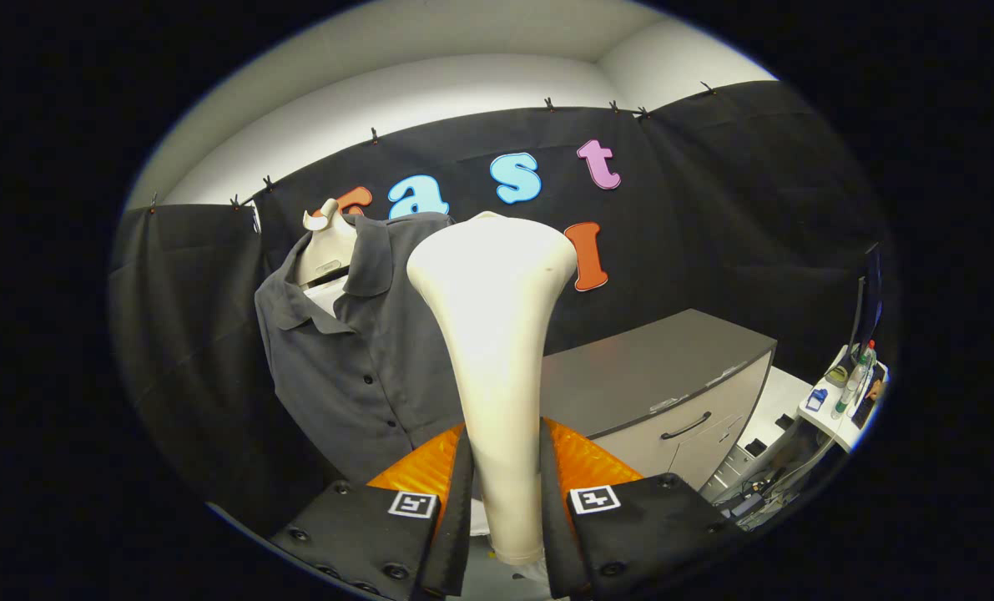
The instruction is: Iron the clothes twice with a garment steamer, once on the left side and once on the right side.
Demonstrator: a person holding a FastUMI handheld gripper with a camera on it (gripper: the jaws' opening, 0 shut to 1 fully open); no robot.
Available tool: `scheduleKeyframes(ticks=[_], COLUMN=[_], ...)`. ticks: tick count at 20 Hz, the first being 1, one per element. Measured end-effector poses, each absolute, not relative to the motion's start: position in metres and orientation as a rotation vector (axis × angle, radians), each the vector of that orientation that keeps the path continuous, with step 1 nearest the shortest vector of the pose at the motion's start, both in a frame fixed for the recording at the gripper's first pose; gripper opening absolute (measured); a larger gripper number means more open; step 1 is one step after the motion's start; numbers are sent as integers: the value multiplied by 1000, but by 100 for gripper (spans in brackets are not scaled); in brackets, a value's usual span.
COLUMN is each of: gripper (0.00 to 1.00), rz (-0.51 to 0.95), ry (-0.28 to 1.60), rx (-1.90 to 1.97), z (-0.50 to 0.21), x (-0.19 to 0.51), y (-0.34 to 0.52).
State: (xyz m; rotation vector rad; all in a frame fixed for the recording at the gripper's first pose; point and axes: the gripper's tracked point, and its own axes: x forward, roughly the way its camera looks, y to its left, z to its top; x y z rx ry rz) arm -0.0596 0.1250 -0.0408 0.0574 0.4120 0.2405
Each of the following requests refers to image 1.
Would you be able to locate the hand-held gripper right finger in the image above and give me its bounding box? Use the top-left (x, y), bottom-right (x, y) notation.
top-left (538, 416), bottom-right (748, 598)

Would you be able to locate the white desk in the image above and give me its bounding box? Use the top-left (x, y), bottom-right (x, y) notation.
top-left (797, 342), bottom-right (888, 454)

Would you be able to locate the computer monitor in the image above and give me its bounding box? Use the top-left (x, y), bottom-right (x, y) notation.
top-left (847, 242), bottom-right (883, 351)

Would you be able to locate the grey button shirt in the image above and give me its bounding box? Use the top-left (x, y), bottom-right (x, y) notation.
top-left (255, 212), bottom-right (464, 485)

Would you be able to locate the white mannequin torso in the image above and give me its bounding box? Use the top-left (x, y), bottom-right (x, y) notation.
top-left (295, 198), bottom-right (360, 314)

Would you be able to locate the grey cabinet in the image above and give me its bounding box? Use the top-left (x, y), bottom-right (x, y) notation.
top-left (538, 309), bottom-right (779, 502)

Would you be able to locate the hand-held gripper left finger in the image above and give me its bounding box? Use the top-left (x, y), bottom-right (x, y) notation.
top-left (270, 420), bottom-right (474, 601)

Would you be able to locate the clear plastic bottle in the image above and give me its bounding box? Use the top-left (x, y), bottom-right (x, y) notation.
top-left (830, 338), bottom-right (877, 420)

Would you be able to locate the white garment steamer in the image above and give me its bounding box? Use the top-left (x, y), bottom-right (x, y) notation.
top-left (406, 211), bottom-right (578, 568)

